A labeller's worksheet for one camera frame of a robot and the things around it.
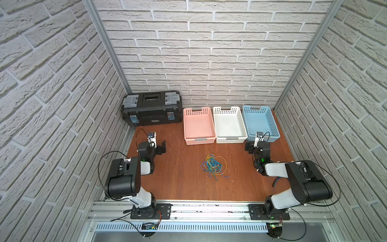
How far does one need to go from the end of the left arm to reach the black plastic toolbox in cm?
25

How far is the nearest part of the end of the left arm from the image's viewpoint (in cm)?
72

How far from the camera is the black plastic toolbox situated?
38.8 inches
